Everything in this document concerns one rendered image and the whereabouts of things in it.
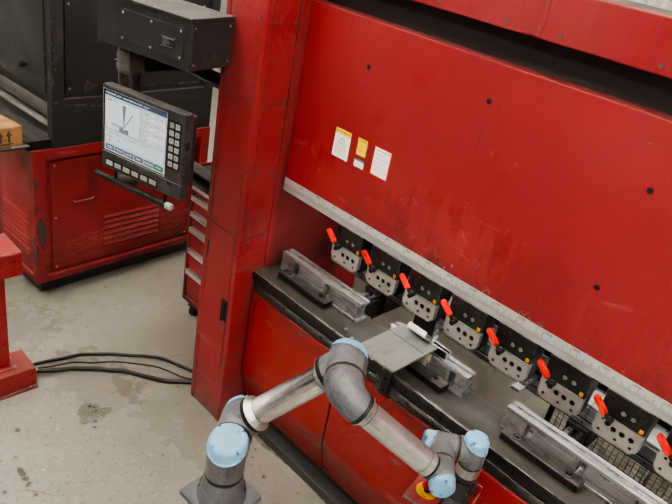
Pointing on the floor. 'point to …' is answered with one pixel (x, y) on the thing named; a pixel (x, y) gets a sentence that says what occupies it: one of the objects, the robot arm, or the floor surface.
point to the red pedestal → (16, 370)
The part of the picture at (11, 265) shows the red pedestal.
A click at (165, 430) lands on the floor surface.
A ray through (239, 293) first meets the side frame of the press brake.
